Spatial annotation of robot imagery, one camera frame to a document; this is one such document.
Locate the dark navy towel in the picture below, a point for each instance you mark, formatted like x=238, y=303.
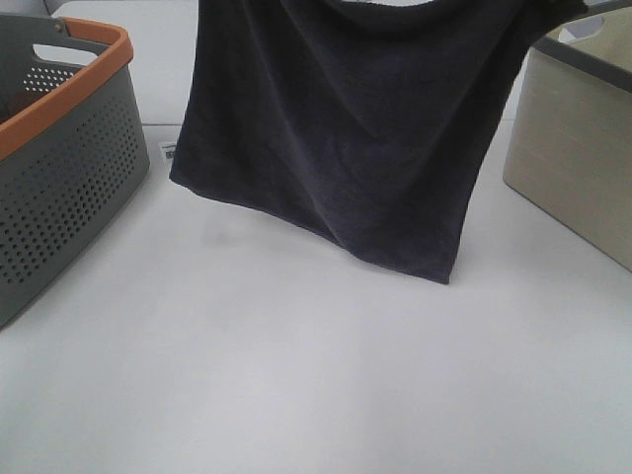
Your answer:
x=366, y=124

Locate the grey perforated basket orange rim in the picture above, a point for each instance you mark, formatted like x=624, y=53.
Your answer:
x=72, y=146

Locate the beige bin grey rim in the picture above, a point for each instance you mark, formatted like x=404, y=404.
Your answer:
x=570, y=151

